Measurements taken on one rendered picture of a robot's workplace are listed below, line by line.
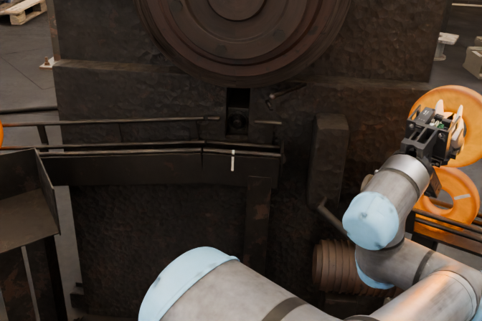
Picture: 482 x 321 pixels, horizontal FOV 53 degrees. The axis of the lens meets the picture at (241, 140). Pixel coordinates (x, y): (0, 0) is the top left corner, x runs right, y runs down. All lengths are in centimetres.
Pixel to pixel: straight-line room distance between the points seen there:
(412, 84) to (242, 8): 52
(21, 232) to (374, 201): 77
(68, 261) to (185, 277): 156
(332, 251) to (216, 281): 76
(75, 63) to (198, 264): 93
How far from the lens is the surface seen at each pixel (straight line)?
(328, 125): 117
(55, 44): 412
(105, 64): 132
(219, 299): 46
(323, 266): 120
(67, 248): 209
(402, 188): 76
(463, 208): 113
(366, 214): 72
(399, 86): 128
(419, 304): 61
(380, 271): 81
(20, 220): 122
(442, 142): 86
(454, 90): 97
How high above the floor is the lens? 128
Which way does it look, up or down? 27 degrees down
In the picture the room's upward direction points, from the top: 3 degrees clockwise
